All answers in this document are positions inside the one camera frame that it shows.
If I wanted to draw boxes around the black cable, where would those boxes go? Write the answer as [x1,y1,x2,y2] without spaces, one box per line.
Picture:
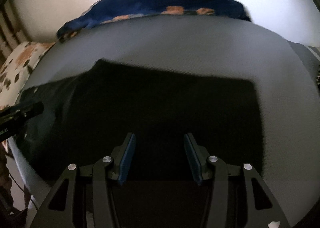
[0,143,38,218]

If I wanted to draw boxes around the black pants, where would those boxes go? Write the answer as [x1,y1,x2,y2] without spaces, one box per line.
[19,58,263,188]

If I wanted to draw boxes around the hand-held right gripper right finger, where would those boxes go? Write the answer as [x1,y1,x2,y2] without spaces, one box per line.
[183,132,291,228]

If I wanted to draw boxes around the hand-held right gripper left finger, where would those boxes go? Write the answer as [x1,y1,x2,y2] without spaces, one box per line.
[30,132,137,228]

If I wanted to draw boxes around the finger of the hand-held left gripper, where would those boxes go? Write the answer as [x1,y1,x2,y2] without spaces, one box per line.
[15,101,45,120]

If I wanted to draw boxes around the striped headboard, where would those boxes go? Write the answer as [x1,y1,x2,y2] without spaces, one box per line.
[0,0,24,68]

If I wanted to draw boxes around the dark blue floral blanket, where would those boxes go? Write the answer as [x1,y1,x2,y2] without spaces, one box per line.
[56,0,251,43]

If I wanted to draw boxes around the white floral pillow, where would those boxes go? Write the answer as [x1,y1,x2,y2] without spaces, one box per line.
[0,41,57,111]

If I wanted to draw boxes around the grey mesh bed mattress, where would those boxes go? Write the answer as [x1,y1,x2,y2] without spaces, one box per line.
[6,14,318,228]

